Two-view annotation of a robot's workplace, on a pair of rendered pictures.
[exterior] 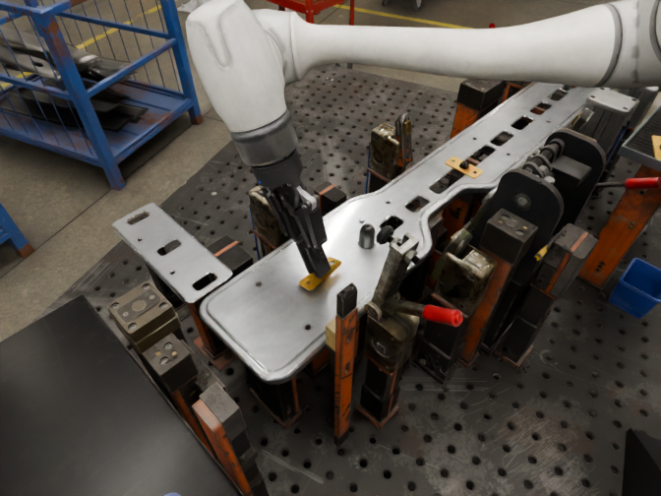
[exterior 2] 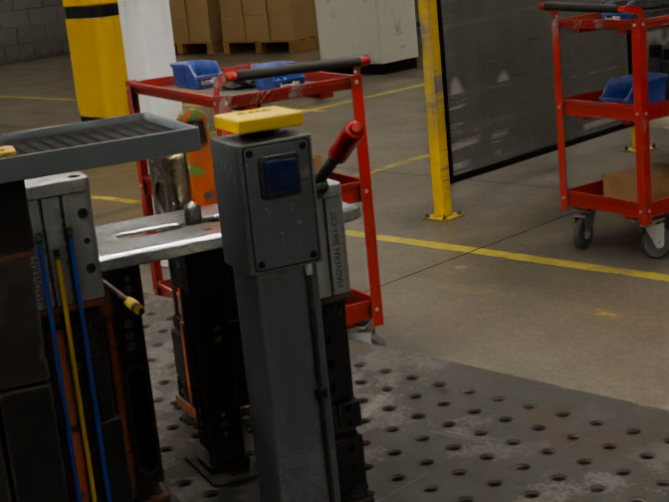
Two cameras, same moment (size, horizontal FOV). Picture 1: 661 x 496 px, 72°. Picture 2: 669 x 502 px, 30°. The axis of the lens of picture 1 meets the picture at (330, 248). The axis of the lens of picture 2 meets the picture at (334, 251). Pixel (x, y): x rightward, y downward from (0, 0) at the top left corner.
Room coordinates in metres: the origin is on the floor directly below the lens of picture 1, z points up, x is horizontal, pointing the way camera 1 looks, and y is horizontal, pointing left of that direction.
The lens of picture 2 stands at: (0.00, -1.32, 1.30)
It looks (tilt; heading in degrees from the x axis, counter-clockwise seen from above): 14 degrees down; 21
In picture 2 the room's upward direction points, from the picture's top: 6 degrees counter-clockwise
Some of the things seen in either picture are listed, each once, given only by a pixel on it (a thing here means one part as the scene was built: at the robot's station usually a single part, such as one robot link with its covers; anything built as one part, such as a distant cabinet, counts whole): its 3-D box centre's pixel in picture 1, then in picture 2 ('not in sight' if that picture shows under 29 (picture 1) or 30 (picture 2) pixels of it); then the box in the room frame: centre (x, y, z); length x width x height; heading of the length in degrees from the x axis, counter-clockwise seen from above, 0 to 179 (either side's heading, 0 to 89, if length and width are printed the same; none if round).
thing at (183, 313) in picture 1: (159, 268); not in sight; (0.68, 0.40, 0.84); 0.11 x 0.06 x 0.29; 45
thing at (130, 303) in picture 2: not in sight; (119, 295); (0.96, -0.74, 1.00); 0.12 x 0.01 x 0.01; 45
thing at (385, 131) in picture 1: (385, 188); not in sight; (0.94, -0.14, 0.87); 0.12 x 0.09 x 0.35; 45
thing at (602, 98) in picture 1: (578, 169); (67, 383); (0.97, -0.66, 0.90); 0.13 x 0.10 x 0.41; 45
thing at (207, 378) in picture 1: (212, 407); not in sight; (0.35, 0.21, 0.85); 0.12 x 0.03 x 0.30; 45
